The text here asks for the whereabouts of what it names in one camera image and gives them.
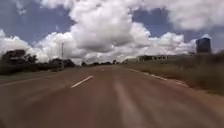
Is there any low long building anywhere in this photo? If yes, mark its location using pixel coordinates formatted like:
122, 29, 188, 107
136, 54, 169, 63

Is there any row of trees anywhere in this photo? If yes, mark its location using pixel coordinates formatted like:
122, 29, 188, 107
0, 49, 77, 76

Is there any pole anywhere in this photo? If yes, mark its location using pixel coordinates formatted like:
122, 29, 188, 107
60, 41, 65, 70

